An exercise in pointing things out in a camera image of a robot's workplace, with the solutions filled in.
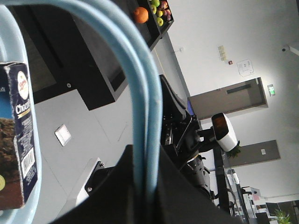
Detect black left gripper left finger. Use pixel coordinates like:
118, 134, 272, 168
52, 145, 138, 224

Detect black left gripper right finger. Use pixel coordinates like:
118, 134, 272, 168
154, 147, 240, 224

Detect blue chocolate cookie box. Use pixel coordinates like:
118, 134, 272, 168
0, 62, 38, 210

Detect light blue plastic basket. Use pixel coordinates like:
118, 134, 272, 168
0, 0, 161, 224

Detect black robot torso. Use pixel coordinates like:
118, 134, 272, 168
159, 75, 224, 200

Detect white robot head sensor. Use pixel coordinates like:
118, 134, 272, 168
211, 113, 238, 152

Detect far steel floor socket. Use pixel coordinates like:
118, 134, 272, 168
54, 124, 71, 147

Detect grey door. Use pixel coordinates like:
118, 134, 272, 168
188, 77, 268, 120

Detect green exit sign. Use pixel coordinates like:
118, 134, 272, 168
267, 84, 276, 97

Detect wooden black-framed display stand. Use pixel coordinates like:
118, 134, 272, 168
9, 0, 175, 111

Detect orange fruit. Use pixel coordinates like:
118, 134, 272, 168
133, 7, 149, 24

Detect apples in crate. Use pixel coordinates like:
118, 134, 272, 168
149, 0, 172, 27

